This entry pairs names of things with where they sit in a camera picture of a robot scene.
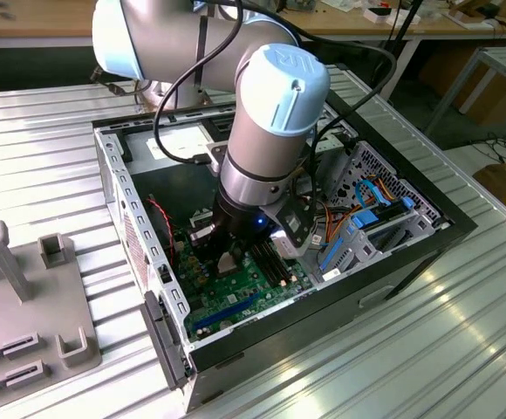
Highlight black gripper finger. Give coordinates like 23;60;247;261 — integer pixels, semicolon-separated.
234;242;258;264
190;227;226;263

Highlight silver square CPU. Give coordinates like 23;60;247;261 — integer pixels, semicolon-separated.
217;251;240;277

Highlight black RAM slot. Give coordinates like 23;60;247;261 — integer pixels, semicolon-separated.
270;258;292;281
263;257;289;284
252;246;280;288
256;251;284;285

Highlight green motherboard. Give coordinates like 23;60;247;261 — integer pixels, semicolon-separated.
172;204;315;344

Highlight blue expansion slot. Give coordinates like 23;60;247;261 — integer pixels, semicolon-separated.
194;292;262;332

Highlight grey power supply unit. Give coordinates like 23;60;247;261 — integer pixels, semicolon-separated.
121;126;232;223

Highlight grey metal disk bay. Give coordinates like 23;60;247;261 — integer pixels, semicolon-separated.
316;204;440;287

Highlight black plastic case latch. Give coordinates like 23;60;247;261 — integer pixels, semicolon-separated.
141;290;191;391

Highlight black open PC case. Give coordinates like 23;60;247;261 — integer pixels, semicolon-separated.
91;89;479;414

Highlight blue disk carrier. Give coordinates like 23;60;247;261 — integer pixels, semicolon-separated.
320;196;414;274

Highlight grey metal drive cage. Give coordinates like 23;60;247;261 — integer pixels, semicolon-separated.
311;99;359;206

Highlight grey plastic parts rack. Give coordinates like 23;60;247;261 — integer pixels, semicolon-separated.
0;220;104;394

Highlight small white box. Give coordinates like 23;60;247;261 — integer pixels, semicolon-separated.
363;6;421;26

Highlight black stand pole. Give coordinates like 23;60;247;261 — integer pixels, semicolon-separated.
373;0;424;88

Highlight brown cardboard boxes under desk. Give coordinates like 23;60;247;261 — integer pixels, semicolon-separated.
418;43;506;127

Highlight long wooden desk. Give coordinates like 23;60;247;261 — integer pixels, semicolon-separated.
0;0;506;101

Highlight red black twisted wire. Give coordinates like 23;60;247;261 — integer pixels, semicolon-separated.
147;196;181;265

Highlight black camera cable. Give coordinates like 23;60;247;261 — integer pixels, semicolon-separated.
152;0;243;167
274;0;397;210

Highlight orange yellow power wire bundle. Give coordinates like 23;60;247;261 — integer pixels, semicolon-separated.
313;203;354;245

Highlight blue flat wire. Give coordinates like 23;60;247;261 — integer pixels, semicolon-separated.
355;177;388;207

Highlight orange flat wire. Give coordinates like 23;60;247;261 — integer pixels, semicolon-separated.
377;176;400;204

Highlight perforated grey metal bracket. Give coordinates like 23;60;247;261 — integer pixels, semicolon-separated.
322;139;453;232

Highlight cable with silver connector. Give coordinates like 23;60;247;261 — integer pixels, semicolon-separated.
89;65;149;106

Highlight white metal frame table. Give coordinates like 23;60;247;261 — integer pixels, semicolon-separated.
425;45;506;136

